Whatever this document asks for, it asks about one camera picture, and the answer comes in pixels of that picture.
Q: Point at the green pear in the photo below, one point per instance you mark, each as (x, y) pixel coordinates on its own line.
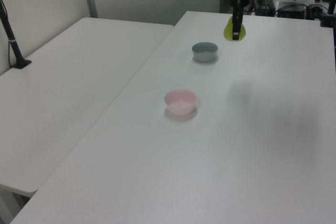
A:
(227, 31)

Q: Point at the black electronics box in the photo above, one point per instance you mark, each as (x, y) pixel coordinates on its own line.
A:
(291, 10)

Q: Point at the black device with green parts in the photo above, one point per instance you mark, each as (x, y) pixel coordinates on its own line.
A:
(265, 6)

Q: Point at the pink plastic bowl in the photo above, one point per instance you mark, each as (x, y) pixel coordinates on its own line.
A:
(180, 103)

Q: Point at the black camera stand pole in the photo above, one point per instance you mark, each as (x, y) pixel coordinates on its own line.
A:
(13, 45)

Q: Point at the white side table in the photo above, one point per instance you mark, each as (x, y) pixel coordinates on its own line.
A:
(73, 90)

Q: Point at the grey plastic bowl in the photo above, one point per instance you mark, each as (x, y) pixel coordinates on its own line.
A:
(205, 53)

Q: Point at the black clamped stand pole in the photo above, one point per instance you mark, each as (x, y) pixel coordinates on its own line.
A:
(331, 6)

